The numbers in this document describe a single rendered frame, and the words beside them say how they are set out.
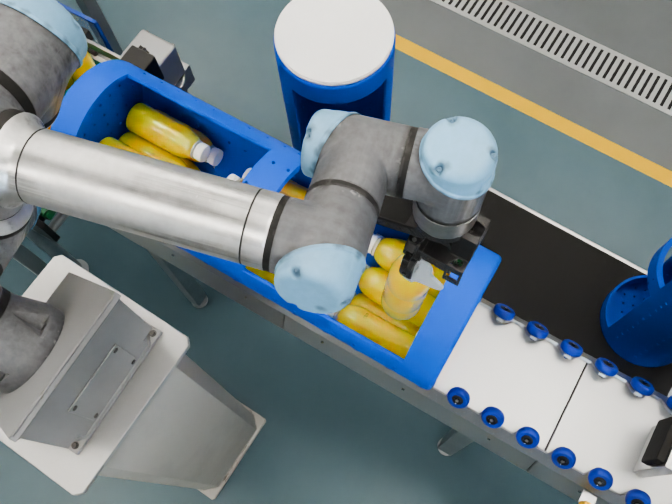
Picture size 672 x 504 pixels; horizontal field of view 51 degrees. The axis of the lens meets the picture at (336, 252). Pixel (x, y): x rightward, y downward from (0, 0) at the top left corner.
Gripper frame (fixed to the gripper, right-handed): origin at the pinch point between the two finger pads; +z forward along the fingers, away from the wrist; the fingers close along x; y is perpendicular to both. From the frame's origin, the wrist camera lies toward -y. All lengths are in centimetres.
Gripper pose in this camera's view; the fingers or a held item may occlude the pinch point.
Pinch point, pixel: (416, 260)
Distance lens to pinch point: 100.6
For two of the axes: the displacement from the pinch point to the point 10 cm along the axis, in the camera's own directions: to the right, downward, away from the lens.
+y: 8.6, 4.7, -2.1
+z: 0.4, 3.5, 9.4
